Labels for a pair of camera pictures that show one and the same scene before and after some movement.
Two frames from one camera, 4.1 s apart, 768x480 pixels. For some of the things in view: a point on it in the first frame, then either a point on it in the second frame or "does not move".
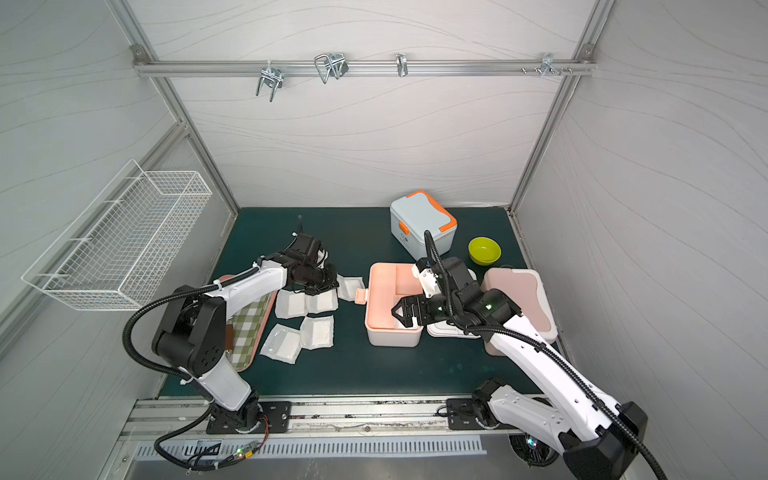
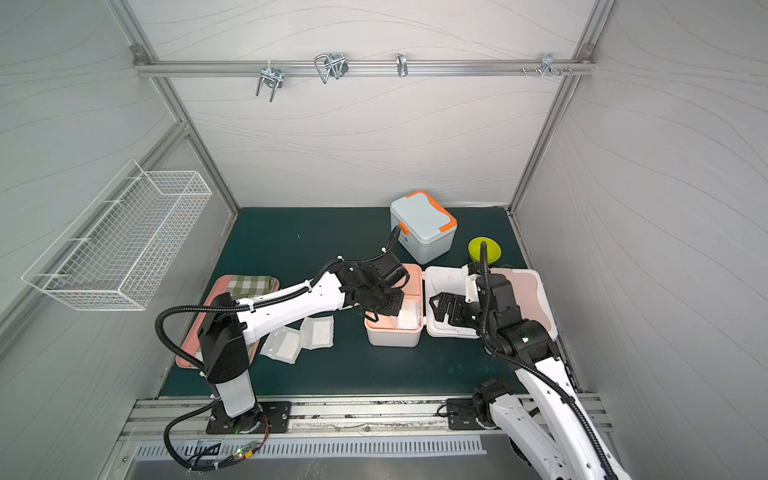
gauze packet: x=317 y=332 does not move
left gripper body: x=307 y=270 to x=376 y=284
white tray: x=283 y=344 does not move
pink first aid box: x=525 y=289 does not move
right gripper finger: x=414 y=306 to x=454 y=306
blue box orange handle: x=413 y=215 does not move
